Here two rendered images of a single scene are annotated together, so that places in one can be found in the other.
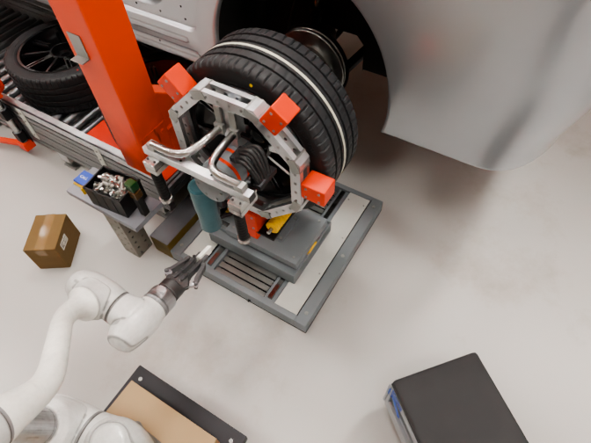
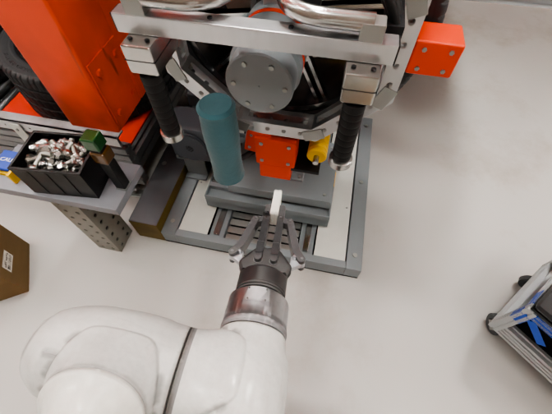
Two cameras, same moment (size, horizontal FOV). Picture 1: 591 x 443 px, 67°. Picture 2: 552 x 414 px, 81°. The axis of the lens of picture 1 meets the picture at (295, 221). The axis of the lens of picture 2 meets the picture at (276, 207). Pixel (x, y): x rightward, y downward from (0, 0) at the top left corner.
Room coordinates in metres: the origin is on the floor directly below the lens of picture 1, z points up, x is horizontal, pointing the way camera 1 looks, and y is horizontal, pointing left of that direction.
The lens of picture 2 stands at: (0.51, 0.44, 1.23)
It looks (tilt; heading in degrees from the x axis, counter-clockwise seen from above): 58 degrees down; 338
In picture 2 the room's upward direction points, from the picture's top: straight up
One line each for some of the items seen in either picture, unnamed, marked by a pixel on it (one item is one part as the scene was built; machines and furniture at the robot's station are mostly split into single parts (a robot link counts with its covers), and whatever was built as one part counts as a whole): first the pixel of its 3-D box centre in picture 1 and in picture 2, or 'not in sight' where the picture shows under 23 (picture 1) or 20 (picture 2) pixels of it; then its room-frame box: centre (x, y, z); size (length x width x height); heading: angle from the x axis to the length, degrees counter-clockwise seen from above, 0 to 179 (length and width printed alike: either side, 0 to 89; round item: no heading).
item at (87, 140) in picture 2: (131, 185); (93, 140); (1.20, 0.65, 0.64); 0.04 x 0.04 x 0.04; 56
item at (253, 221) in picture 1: (256, 210); (280, 141); (1.16, 0.16, 0.48); 0.16 x 0.12 x 0.17; 146
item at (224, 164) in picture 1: (227, 168); (271, 52); (1.07, 0.23, 0.85); 0.21 x 0.14 x 0.14; 146
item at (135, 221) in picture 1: (113, 198); (66, 177); (1.31, 0.81, 0.44); 0.43 x 0.17 x 0.03; 56
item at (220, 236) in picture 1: (270, 231); (275, 176); (1.30, 0.13, 0.13); 0.50 x 0.36 x 0.10; 56
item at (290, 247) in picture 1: (275, 212); (286, 146); (1.27, 0.09, 0.32); 0.40 x 0.30 x 0.28; 56
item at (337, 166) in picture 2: (241, 226); (347, 133); (0.84, 0.17, 0.83); 0.04 x 0.04 x 0.16
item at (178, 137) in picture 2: (161, 185); (162, 105); (1.03, 0.46, 0.83); 0.04 x 0.04 x 0.16
